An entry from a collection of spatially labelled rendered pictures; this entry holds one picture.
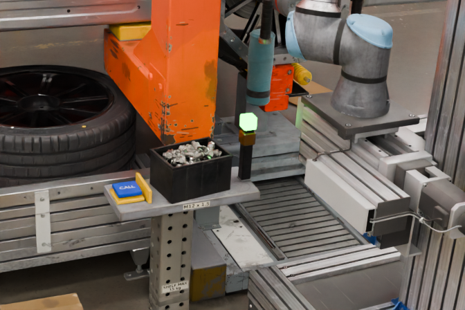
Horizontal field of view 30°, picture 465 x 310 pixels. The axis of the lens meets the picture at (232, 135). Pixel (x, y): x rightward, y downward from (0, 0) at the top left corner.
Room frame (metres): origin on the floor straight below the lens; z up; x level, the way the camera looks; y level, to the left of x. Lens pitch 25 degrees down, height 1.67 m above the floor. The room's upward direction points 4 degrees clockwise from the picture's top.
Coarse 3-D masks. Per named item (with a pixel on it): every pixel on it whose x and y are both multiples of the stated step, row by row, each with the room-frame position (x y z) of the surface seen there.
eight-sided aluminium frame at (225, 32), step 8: (224, 0) 2.90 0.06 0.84; (344, 0) 3.10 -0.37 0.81; (224, 8) 2.90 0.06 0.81; (344, 8) 3.10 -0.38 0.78; (344, 16) 3.10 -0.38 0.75; (224, 24) 2.90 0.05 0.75; (224, 32) 2.92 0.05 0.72; (232, 32) 2.91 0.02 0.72; (224, 40) 2.95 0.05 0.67; (232, 40) 2.93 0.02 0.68; (240, 40) 2.93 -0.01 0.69; (232, 48) 2.96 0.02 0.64; (240, 48) 2.94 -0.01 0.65; (280, 48) 3.06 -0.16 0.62; (240, 56) 2.98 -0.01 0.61; (280, 56) 3.00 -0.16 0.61; (288, 56) 3.01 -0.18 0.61
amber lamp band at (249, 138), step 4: (240, 132) 2.32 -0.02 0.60; (240, 136) 2.32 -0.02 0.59; (244, 136) 2.30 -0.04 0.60; (248, 136) 2.31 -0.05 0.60; (252, 136) 2.31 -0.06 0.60; (240, 140) 2.32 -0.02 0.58; (244, 140) 2.30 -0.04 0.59; (248, 140) 2.31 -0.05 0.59; (252, 140) 2.31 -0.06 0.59; (244, 144) 2.30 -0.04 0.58; (248, 144) 2.31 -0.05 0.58; (252, 144) 2.31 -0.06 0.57
